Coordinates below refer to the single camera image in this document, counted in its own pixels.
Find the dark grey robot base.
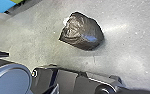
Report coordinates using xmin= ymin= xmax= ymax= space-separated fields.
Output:
xmin=30 ymin=64 xmax=132 ymax=94

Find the green sofa seat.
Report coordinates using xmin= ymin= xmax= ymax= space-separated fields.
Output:
xmin=10 ymin=0 xmax=26 ymax=5

